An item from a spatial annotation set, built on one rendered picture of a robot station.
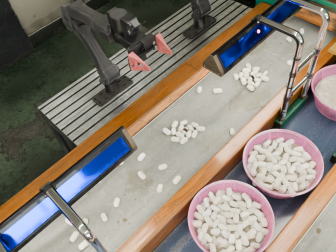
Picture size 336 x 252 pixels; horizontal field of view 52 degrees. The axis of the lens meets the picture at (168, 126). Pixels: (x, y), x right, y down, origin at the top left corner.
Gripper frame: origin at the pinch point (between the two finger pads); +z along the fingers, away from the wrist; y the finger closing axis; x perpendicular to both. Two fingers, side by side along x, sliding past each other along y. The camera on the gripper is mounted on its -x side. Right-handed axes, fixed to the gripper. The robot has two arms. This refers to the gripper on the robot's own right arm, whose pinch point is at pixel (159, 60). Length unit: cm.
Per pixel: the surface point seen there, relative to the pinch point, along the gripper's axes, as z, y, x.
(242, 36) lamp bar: 15.5, 22.0, -3.1
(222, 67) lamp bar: 17.6, 10.2, 0.1
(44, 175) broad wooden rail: -16, -48, 31
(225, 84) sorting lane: 3.5, 30.7, 33.2
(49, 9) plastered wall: -195, 45, 87
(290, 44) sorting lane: 10, 69, 33
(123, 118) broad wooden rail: -14.2, -11.3, 30.9
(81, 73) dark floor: -134, 26, 109
